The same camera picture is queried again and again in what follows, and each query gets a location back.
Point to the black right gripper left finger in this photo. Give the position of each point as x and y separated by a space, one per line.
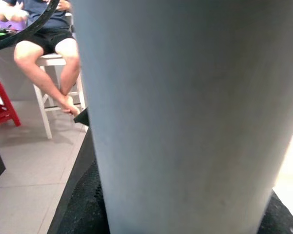
88 209

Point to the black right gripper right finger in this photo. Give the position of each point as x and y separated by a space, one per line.
280 219

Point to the white plastic table leg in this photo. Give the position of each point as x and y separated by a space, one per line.
185 109

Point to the black tablecloth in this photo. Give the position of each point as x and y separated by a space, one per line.
75 165

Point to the white wooden stool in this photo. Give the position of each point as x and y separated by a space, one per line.
45 117

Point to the red plastic stool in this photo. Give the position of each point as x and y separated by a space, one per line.
5 107

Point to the person in dark shorts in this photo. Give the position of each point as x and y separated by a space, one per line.
51 36

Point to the purple box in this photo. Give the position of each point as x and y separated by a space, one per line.
5 24

